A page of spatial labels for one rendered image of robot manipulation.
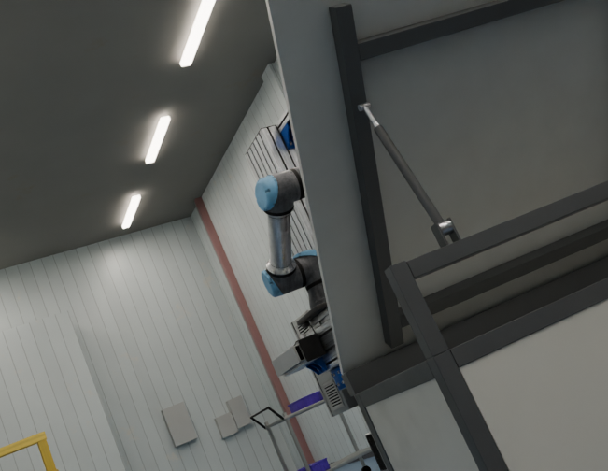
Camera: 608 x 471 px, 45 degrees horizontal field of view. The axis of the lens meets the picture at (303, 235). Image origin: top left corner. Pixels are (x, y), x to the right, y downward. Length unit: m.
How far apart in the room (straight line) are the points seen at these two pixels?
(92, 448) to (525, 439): 10.64
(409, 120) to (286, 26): 0.41
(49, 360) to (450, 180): 10.49
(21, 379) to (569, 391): 10.87
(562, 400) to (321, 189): 0.73
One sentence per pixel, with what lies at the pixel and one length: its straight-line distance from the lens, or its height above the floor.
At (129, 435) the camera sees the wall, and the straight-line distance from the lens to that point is 12.75.
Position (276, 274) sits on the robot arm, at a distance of 2.81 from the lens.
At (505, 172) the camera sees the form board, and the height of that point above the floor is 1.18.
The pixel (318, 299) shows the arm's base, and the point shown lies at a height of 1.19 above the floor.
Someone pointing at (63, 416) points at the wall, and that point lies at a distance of 11.97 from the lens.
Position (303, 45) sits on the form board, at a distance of 1.73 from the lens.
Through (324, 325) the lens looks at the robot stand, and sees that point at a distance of 2.86.
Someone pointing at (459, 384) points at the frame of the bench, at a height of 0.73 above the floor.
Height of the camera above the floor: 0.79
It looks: 13 degrees up
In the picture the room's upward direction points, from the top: 25 degrees counter-clockwise
